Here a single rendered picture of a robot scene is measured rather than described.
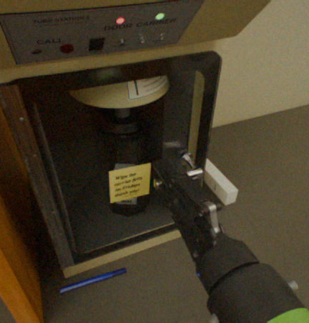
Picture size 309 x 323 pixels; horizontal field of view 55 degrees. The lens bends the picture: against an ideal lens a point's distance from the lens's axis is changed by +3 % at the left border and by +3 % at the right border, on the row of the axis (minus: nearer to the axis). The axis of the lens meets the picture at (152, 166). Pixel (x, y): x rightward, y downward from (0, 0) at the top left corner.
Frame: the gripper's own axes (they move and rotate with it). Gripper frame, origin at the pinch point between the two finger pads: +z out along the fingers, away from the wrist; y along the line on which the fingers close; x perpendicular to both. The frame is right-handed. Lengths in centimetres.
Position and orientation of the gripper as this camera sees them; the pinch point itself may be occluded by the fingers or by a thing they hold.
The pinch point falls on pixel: (167, 178)
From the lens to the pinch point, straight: 50.6
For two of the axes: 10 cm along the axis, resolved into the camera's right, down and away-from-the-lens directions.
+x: -9.3, 2.5, -2.9
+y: 0.0, -7.6, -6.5
